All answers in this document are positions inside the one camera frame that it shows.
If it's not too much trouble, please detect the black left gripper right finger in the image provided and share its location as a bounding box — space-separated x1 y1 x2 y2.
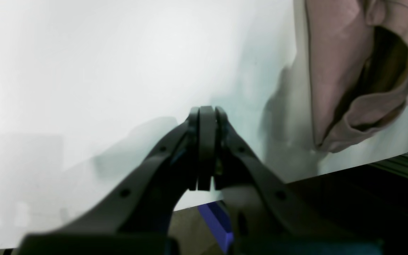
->
208 107 383 255

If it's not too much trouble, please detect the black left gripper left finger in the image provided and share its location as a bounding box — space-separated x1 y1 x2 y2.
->
18 106 208 255

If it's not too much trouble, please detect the pink T-shirt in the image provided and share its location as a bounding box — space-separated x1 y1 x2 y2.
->
305 0 408 153

